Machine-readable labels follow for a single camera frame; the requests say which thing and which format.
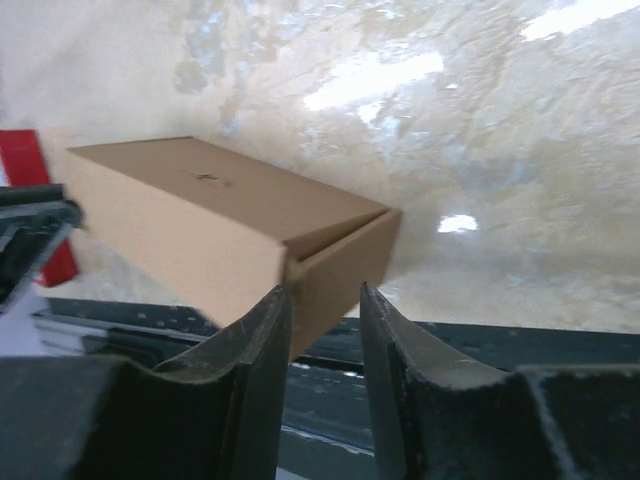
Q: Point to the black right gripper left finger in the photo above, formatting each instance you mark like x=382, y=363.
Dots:
x=211, y=412

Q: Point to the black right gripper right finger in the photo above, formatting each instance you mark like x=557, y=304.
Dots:
x=437, y=413

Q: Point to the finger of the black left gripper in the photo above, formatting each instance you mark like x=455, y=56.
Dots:
x=35, y=221

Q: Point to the brown cardboard box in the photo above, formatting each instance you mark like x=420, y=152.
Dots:
x=221, y=229

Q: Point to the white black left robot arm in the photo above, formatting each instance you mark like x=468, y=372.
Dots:
x=19, y=335

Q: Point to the red rectangular box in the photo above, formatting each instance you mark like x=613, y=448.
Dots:
x=23, y=164

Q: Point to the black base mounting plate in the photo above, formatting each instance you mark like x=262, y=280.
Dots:
x=325, y=392

